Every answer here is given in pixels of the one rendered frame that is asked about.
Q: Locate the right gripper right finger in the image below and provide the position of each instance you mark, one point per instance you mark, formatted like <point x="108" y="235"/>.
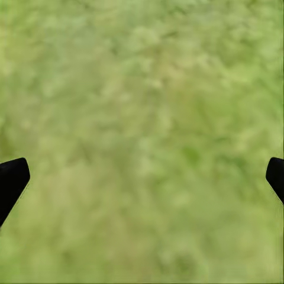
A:
<point x="275" y="176"/>

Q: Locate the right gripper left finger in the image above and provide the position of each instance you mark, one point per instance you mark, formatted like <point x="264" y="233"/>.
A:
<point x="14" y="176"/>

